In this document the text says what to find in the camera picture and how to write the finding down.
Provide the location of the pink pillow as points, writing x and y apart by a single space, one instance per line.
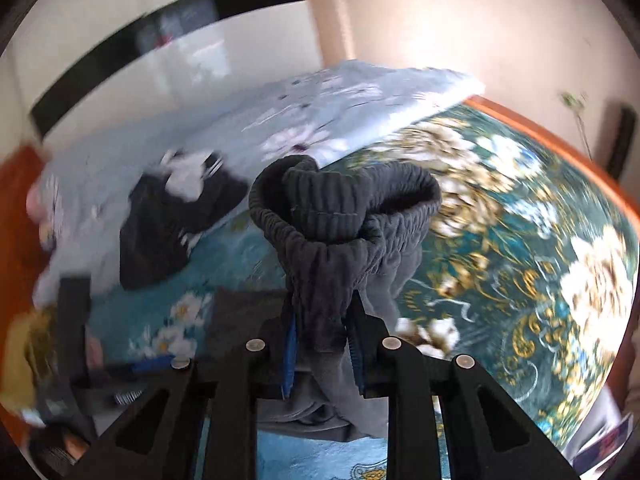
37 202

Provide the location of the wooden headboard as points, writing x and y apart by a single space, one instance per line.
20 230

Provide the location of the black fleece jacket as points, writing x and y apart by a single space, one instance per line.
165 230

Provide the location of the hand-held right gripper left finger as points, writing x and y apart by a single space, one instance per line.
289 360

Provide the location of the light blue floral quilt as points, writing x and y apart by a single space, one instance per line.
310 105

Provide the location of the wooden bed footboard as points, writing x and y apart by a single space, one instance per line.
565 147

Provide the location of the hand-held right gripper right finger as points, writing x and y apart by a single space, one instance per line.
356 360

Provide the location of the white and purple object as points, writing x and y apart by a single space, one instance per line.
602 440

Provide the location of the dark upright object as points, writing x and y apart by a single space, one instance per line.
621 140

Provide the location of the teal floral bed blanket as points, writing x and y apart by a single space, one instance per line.
500 240

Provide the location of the grey sweatpants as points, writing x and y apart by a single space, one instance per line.
330 240

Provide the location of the white wardrobe with black stripe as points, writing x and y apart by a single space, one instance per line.
150 50

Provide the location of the thin plant stem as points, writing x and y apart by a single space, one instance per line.
577 115

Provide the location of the person's left hand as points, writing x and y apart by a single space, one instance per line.
94 351

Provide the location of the colourful patterned pillow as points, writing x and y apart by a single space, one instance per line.
46 237

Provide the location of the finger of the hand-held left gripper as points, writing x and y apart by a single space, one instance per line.
150 363

